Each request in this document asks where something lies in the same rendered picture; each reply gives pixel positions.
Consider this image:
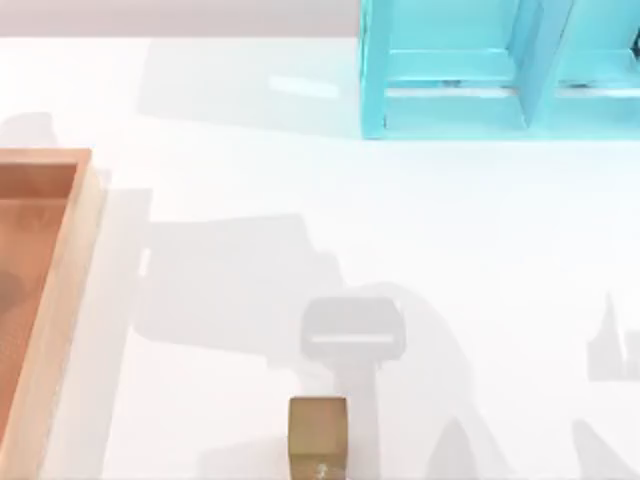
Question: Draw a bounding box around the olive brown box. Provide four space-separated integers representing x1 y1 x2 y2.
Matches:
287 395 350 480

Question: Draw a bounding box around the light blue rack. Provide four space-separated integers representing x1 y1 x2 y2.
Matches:
357 0 640 142

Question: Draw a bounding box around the shallow salmon-coloured box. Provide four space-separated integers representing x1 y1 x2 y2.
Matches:
0 147 108 480

